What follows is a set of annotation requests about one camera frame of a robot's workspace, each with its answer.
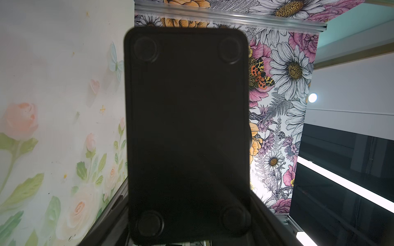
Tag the aluminium right corner post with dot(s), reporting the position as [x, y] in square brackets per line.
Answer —
[221, 16]

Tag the aluminium front rail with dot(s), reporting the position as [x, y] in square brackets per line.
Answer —
[289, 223]

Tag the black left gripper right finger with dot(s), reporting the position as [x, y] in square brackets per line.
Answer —
[266, 229]

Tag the black phone stand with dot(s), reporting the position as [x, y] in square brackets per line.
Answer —
[188, 134]

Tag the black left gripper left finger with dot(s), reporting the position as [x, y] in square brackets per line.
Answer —
[113, 230]

